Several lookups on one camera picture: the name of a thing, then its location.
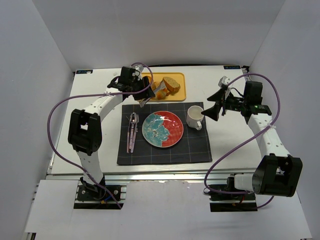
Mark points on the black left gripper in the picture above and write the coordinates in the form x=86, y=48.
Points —
x=144, y=88

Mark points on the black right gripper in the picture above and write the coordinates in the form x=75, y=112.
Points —
x=223, y=103

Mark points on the orange striped round bread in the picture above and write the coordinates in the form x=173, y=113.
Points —
x=160, y=90

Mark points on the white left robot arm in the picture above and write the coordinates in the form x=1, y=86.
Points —
x=85, y=127

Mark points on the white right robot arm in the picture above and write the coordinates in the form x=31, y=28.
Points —
x=278, y=172

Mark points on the rear bread slice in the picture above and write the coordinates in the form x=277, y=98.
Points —
x=169, y=81

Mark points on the white mug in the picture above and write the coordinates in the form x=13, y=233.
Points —
x=194, y=117

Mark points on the yellow tray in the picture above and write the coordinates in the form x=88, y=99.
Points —
x=174, y=97

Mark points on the red and teal plate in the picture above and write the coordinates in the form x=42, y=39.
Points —
x=162, y=129

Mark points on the dark checked placemat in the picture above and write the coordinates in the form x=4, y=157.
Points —
x=194, y=147

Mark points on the ring-shaped bagel bread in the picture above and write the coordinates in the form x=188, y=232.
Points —
x=150, y=78

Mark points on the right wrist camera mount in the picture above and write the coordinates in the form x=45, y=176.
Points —
x=223, y=84

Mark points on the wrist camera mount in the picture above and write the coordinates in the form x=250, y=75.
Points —
x=138, y=70
x=223, y=84

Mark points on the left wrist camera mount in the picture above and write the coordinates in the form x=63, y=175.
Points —
x=138, y=70

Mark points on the pink-handled knife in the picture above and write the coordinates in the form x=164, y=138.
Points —
x=134, y=130

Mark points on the aluminium frame rail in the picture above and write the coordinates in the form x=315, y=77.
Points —
x=219, y=177

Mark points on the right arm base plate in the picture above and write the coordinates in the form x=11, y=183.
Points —
x=226, y=203

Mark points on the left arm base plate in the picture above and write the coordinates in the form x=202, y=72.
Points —
x=85, y=201

